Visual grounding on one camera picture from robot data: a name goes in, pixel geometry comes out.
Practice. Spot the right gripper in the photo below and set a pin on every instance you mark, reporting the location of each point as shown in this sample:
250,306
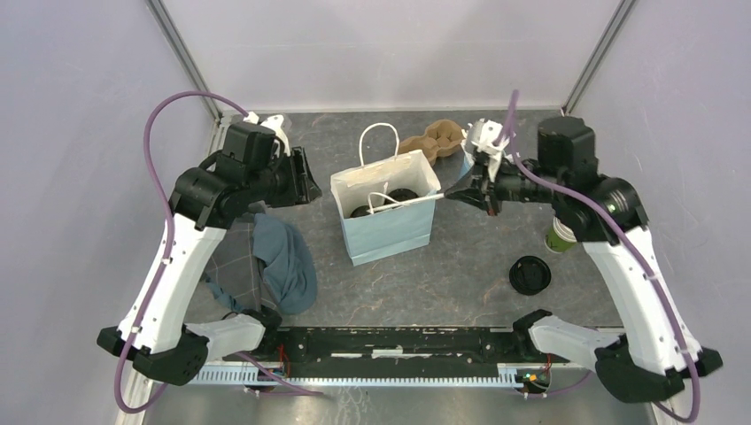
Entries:
470,190

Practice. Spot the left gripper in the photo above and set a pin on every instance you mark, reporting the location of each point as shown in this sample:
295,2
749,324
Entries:
304,187

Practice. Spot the light blue paper bag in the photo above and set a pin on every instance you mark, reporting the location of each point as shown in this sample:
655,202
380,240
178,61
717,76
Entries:
393,231

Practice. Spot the black plastic cup lid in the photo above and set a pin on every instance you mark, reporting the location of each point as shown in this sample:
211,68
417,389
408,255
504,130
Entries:
400,195

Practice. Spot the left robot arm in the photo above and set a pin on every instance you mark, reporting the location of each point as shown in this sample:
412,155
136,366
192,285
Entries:
256,164

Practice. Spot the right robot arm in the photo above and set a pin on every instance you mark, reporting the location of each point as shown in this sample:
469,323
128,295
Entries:
656,356

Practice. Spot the blue straw holder cup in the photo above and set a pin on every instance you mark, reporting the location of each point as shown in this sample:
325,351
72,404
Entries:
466,166

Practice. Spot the brown cardboard cup carrier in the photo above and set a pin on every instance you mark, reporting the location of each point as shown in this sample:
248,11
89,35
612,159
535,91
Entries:
441,139

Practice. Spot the blue cloth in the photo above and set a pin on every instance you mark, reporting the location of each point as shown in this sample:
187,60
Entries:
289,270

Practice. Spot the stack of green paper cups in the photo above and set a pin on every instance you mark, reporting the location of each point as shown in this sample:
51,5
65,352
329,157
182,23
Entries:
559,238

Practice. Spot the stack of black lids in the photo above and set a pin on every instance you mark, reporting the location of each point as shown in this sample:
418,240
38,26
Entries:
530,275

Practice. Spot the grey checked cloth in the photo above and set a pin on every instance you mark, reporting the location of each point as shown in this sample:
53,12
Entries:
233,274

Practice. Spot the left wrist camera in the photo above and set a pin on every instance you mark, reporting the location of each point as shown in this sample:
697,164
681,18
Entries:
280,124

